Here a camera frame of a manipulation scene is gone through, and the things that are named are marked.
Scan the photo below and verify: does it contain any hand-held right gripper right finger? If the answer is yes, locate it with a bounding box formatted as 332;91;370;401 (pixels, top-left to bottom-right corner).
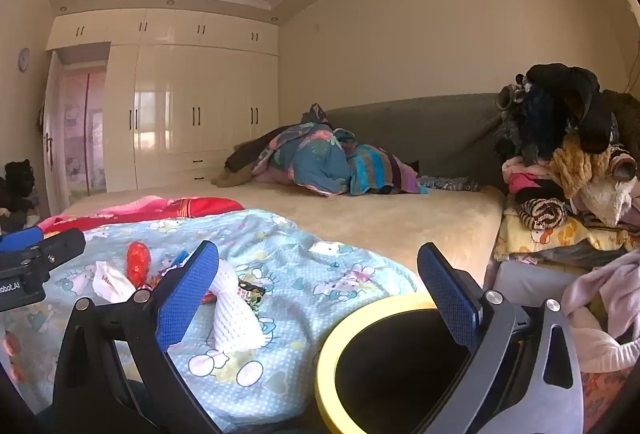
416;241;586;434

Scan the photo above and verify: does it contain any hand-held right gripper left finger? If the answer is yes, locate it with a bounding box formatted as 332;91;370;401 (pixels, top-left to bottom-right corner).
52;240;226;434

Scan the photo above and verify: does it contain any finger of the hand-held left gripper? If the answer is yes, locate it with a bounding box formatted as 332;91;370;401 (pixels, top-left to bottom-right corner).
20;228;87;272
0;227;43;251

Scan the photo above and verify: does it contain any green black snack packet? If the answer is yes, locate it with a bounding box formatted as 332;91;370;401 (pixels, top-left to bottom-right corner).
237;280;267;312

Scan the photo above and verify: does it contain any red plastic bag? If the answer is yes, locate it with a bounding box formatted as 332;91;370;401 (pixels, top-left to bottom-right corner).
126;241;152;290

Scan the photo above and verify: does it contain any white paper wrapper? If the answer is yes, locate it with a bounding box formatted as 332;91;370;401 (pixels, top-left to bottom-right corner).
92;260;137;304

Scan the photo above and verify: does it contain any yellow rimmed black trash bin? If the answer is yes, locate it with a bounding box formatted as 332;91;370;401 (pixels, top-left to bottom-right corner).
316;291;486;434

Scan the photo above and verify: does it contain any person's left hand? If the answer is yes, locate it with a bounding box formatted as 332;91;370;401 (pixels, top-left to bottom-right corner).
2;333;24;383

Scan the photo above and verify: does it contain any colourful candy wrapper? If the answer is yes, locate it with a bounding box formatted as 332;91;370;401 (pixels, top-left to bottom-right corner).
145;264;176;291

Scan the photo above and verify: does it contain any black plush toy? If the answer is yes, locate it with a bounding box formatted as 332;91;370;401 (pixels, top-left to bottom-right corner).
0;159;38;232

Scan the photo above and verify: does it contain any red pink blanket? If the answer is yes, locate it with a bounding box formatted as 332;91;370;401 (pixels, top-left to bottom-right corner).
37;195;246;235

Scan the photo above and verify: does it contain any white door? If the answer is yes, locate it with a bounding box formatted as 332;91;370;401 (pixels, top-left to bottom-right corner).
42;50;68;216

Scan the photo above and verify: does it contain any dark patterned cloth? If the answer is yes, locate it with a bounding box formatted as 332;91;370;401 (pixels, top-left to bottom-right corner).
417;175;481;193

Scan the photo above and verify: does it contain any blue cartoon print blanket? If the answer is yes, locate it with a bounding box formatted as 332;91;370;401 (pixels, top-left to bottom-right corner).
0;209;418;434

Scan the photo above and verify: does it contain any zebra striped cloth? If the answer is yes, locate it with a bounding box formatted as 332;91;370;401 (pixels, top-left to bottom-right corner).
516;197;568;230

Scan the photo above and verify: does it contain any brown cloth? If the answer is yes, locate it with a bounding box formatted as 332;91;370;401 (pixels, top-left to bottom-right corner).
215;127;291;187

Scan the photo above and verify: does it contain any pink garment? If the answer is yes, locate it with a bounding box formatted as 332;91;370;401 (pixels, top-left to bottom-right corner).
502;157;551;196

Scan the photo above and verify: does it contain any striped blanket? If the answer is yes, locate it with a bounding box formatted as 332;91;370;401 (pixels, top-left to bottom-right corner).
345;141;423;196

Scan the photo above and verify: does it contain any lilac garment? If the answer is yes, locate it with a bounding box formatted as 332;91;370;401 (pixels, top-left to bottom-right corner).
562;249;640;340

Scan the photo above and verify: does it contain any white cloth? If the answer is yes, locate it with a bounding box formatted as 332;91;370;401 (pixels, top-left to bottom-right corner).
570;314;640;372

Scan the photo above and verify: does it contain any cream wardrobe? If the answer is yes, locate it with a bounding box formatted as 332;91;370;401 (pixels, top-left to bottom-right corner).
46;8;280;192

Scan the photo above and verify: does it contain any grey headboard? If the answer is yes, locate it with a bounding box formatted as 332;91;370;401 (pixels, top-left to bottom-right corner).
320;93;511;195

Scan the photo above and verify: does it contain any yellow knitted scarf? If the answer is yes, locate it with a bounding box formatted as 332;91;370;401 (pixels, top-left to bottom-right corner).
552;134;612;200

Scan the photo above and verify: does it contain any blue floral quilt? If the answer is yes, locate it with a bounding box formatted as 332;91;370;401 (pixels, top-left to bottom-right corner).
252;103;351;197

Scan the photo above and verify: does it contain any white fluffy garment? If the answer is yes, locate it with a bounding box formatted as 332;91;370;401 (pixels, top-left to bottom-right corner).
580;164;639;226

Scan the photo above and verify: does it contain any dark blue fuzzy garment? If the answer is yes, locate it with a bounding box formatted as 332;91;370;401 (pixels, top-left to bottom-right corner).
519;84;567;165

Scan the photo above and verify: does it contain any black garment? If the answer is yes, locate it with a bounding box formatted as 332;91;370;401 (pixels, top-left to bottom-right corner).
525;63;621;155

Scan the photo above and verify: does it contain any brown plush garment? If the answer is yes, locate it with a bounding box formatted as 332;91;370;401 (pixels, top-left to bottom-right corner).
604;89;640;150

